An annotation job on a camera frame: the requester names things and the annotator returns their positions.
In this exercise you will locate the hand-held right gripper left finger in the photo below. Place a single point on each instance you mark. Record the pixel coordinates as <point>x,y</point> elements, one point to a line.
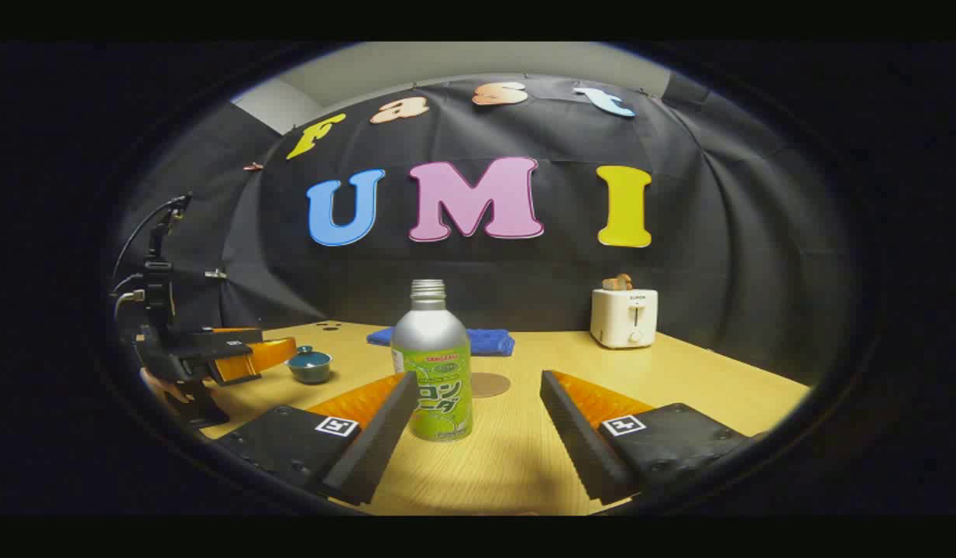
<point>385,442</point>

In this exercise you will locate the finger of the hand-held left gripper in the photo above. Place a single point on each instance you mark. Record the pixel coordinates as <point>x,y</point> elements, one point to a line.
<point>238,370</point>
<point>273,353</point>

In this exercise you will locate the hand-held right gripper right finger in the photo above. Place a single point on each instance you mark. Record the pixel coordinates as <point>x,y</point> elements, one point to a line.
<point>571,442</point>

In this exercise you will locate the teal white-lined teacup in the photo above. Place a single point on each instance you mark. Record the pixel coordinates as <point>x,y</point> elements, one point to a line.
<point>311,374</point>

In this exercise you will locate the round brown coaster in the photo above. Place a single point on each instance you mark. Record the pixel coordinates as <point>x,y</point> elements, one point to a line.
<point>493,385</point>

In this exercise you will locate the silver green-label water bottle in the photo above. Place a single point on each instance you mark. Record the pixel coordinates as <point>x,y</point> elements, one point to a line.
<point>431,349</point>

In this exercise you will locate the blue folded towel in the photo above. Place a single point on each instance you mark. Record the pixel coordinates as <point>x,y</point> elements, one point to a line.
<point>490,341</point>

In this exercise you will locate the cream toaster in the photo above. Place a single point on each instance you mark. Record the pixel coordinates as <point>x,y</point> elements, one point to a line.
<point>621,318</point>

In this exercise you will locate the bread slice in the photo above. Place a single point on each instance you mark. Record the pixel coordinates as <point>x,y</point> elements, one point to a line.
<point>617,283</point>

